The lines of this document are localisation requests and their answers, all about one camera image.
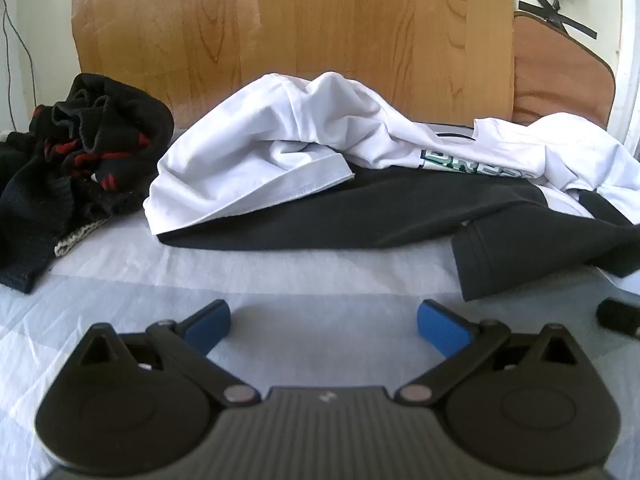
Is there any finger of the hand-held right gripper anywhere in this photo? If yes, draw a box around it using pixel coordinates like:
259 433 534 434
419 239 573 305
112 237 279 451
596 297 640 337

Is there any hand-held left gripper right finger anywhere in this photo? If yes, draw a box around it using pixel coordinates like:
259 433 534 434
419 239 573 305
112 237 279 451
397 299 577 407

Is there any white printed T-shirt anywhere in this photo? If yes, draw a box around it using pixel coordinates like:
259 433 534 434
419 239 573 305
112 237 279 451
143 71 640 236

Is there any light blue bed sheet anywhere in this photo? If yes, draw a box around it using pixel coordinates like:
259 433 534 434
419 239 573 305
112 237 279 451
0 125 640 466

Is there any black and red knit garment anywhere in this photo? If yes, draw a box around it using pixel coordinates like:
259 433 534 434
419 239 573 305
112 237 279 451
0 73 175 295

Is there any wooden headboard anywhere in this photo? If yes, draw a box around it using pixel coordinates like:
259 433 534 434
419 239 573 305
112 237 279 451
71 0 517 130

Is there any black T-shirt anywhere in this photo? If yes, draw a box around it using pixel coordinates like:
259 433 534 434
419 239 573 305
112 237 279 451
159 121 640 303

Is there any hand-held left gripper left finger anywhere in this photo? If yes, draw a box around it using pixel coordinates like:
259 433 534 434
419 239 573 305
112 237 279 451
75 299 262 407

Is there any cream knitted cloth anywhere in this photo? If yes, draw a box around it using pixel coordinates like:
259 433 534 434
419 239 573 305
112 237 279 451
53 218 109 257

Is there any brown cushion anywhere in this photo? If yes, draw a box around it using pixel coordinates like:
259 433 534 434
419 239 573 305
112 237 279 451
513 11 616 130

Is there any black wall cable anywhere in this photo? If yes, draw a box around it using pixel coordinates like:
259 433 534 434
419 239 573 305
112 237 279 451
0 0 43 131

